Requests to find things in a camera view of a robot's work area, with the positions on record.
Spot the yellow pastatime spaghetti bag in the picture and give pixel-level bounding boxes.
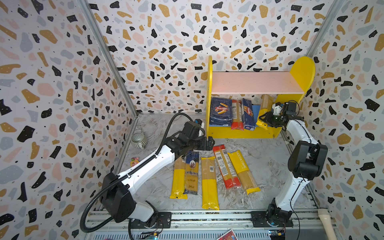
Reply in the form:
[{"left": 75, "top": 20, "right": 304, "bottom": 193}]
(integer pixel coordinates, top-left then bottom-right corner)
[
  {"left": 256, "top": 94, "right": 274, "bottom": 130},
  {"left": 228, "top": 150, "right": 261, "bottom": 195}
]

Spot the blue Barilla spaghetti box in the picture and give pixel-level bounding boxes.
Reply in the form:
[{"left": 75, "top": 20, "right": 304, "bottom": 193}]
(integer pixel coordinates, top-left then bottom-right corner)
[{"left": 242, "top": 98, "right": 256, "bottom": 131}]

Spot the blue Barilla rigatoni box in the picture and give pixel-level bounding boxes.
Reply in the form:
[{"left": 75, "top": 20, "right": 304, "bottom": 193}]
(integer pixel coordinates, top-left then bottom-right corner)
[{"left": 210, "top": 98, "right": 233, "bottom": 127}]

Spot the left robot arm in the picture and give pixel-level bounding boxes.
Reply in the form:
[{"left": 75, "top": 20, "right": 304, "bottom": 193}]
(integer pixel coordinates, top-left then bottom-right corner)
[{"left": 100, "top": 119, "right": 215, "bottom": 226}]

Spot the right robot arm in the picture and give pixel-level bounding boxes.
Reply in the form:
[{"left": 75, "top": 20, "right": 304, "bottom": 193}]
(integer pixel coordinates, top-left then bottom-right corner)
[{"left": 259, "top": 100, "right": 328, "bottom": 227}]

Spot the yellow shelf unit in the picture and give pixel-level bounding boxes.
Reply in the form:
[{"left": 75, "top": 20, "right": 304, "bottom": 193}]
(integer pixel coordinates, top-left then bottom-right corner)
[{"left": 206, "top": 56, "right": 316, "bottom": 139}]

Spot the dark blue Ankara spaghetti bag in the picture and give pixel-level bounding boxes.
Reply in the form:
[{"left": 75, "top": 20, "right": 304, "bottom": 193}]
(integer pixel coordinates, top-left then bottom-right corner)
[{"left": 184, "top": 151, "right": 200, "bottom": 195}]

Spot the red spaghetti bag with barcode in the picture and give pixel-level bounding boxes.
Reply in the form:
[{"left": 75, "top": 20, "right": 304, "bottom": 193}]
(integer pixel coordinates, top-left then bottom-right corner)
[{"left": 213, "top": 145, "right": 242, "bottom": 189}]

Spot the white ribbed ceramic cup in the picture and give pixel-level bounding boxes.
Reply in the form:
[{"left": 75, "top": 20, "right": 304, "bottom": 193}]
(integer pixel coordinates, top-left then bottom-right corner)
[{"left": 131, "top": 133, "right": 148, "bottom": 150}]

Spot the small pink yellow toy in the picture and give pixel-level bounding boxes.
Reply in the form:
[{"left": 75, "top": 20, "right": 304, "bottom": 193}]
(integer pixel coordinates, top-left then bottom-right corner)
[{"left": 130, "top": 157, "right": 140, "bottom": 168}]

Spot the red printed card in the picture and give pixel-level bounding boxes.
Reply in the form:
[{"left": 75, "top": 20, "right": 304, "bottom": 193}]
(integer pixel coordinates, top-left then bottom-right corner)
[{"left": 217, "top": 230, "right": 238, "bottom": 240}]

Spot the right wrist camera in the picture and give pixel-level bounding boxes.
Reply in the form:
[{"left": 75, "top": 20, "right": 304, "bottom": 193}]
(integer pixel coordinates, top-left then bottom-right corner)
[{"left": 272, "top": 102, "right": 283, "bottom": 116}]

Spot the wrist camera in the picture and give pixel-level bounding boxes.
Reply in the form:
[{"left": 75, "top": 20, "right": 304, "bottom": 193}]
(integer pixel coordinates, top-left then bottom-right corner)
[
  {"left": 195, "top": 119, "right": 205, "bottom": 129},
  {"left": 272, "top": 102, "right": 283, "bottom": 116}
]

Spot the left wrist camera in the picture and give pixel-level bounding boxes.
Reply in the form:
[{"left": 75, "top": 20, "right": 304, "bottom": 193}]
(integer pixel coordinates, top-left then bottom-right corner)
[{"left": 195, "top": 119, "right": 205, "bottom": 129}]

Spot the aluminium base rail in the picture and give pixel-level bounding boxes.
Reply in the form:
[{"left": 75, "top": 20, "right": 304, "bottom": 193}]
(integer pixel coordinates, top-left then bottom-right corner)
[{"left": 86, "top": 209, "right": 342, "bottom": 240}]

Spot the beige recorder flute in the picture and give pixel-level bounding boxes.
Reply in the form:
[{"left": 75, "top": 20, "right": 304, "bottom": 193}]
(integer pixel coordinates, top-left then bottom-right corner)
[{"left": 318, "top": 209, "right": 337, "bottom": 240}]

